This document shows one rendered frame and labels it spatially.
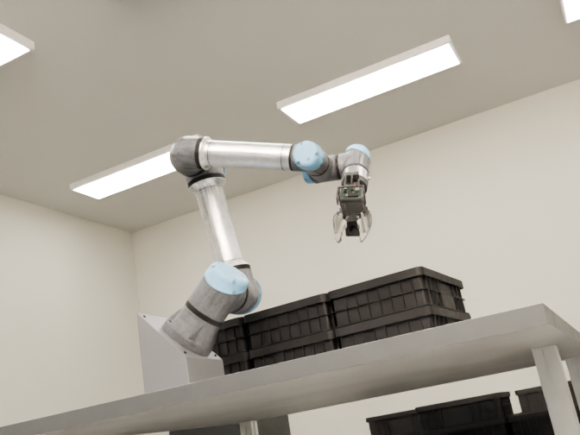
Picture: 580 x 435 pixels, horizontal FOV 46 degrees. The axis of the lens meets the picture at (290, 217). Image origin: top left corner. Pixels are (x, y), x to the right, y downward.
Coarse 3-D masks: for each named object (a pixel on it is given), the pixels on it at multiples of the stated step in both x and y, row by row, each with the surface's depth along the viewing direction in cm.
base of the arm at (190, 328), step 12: (180, 312) 186; (192, 312) 184; (168, 324) 185; (180, 324) 183; (192, 324) 183; (204, 324) 183; (216, 324) 185; (180, 336) 182; (192, 336) 182; (204, 336) 184; (216, 336) 188; (192, 348) 182; (204, 348) 184
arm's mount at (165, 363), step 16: (144, 320) 183; (160, 320) 191; (144, 336) 182; (160, 336) 180; (144, 352) 181; (160, 352) 179; (176, 352) 177; (192, 352) 182; (144, 368) 180; (160, 368) 178; (176, 368) 176; (192, 368) 177; (208, 368) 185; (144, 384) 178; (160, 384) 177; (176, 384) 175
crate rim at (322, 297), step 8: (312, 296) 203; (320, 296) 201; (288, 304) 206; (296, 304) 205; (304, 304) 204; (312, 304) 202; (256, 312) 211; (264, 312) 210; (272, 312) 209; (280, 312) 207; (248, 320) 213
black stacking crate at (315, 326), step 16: (320, 304) 202; (256, 320) 212; (272, 320) 209; (288, 320) 206; (304, 320) 204; (320, 320) 201; (336, 320) 204; (256, 336) 211; (272, 336) 208; (288, 336) 206; (304, 336) 202
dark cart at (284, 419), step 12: (264, 420) 391; (276, 420) 404; (288, 420) 417; (180, 432) 380; (192, 432) 377; (204, 432) 374; (216, 432) 370; (228, 432) 367; (240, 432) 365; (264, 432) 387; (276, 432) 400; (288, 432) 413
